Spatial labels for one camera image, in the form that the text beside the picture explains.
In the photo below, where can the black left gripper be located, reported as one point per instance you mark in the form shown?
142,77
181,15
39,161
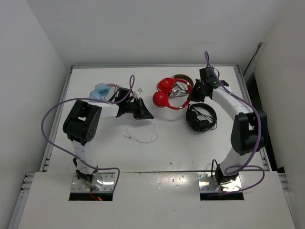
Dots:
142,113

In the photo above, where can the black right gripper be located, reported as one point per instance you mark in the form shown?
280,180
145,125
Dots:
193,96

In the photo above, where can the red wireless headphones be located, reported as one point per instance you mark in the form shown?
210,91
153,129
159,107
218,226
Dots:
164,87

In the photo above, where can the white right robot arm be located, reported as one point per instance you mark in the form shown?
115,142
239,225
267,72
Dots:
249,132

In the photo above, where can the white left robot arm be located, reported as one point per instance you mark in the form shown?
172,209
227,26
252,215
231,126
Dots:
81,126

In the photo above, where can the brown silver headphones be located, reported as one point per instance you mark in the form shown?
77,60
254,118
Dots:
180,89

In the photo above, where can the black headphones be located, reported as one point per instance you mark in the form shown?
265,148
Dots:
201,117

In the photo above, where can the pink blue cat-ear headphones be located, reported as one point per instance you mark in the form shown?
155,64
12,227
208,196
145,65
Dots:
105,92

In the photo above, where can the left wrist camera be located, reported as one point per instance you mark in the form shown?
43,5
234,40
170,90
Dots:
137,93

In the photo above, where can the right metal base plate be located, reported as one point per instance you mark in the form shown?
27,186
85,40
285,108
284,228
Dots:
208,185

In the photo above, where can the metal base plate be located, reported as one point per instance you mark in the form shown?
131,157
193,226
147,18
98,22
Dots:
208,185
104,181

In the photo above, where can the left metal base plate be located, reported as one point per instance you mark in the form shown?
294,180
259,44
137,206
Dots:
104,181

